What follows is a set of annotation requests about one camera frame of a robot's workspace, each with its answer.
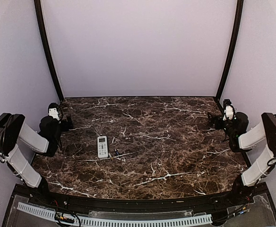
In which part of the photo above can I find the white remote control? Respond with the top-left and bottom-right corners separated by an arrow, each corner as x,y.
97,136 -> 109,159

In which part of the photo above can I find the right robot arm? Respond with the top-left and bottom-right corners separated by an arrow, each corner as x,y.
207,112 -> 276,205

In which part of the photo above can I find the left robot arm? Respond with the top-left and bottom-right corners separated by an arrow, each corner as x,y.
0,113 -> 73,206

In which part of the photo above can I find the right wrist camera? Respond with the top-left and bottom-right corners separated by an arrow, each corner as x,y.
223,99 -> 236,121

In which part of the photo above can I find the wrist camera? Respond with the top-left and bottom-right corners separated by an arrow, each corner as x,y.
223,99 -> 236,121
48,103 -> 63,121

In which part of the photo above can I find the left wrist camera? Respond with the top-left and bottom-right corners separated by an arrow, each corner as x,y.
48,103 -> 63,121

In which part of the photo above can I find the black front rail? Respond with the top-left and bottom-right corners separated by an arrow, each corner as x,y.
49,192 -> 234,214

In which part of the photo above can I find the white slotted cable duct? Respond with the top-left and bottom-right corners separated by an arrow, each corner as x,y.
17,202 -> 213,227

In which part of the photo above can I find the right black frame post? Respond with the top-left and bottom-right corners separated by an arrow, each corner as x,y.
215,0 -> 244,102

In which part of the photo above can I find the black frame post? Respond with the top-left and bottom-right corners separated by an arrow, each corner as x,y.
215,0 -> 244,102
34,0 -> 64,102

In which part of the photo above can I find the left black frame post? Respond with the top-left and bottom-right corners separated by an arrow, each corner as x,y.
34,0 -> 64,102

